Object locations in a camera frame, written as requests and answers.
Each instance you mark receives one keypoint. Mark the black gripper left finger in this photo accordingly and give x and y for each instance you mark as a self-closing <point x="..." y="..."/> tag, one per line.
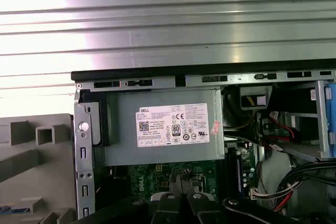
<point x="165" y="208"/>

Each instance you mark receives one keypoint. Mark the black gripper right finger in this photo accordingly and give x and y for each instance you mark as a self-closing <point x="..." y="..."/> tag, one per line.
<point x="199" y="208"/>

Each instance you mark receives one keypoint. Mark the black RAM slot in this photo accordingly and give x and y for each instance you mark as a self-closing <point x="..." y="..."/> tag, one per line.
<point x="231" y="166"/>

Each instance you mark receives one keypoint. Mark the green motherboard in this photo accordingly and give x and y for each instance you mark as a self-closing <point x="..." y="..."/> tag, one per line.
<point x="147" y="179"/>

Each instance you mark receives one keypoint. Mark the black PC case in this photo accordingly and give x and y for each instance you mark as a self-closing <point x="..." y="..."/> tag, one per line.
<point x="84" y="140"/>

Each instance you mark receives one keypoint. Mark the grey power supply unit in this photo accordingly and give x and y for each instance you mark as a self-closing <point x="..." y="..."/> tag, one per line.
<point x="157" y="98"/>

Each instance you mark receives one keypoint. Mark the grey parts rack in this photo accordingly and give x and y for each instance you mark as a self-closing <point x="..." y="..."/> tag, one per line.
<point x="26" y="161"/>

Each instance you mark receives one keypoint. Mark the metal drive cage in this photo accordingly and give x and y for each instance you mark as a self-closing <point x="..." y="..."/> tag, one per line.
<point x="320" y="116"/>

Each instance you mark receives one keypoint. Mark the blue drive bay carrier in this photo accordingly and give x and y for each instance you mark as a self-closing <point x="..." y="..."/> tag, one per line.
<point x="330" y="119"/>

